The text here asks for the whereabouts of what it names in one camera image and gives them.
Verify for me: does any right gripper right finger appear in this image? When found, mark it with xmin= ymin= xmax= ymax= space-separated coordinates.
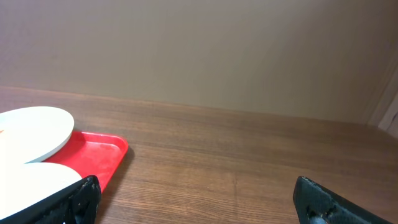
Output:
xmin=293 ymin=176 xmax=391 ymax=224

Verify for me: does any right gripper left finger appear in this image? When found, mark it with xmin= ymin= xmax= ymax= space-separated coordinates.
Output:
xmin=1 ymin=175 xmax=101 ymax=224

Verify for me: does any red plastic tray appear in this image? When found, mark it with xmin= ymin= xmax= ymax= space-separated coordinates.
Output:
xmin=45 ymin=131 xmax=129 ymax=192

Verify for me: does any white plate right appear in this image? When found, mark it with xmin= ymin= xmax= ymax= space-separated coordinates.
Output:
xmin=1 ymin=162 xmax=81 ymax=219

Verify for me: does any white plate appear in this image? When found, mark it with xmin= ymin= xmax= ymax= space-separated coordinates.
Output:
xmin=1 ymin=162 xmax=81 ymax=219
xmin=1 ymin=106 xmax=75 ymax=165

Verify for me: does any white plate top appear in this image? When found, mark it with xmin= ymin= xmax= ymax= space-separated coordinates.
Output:
xmin=1 ymin=106 xmax=75 ymax=165

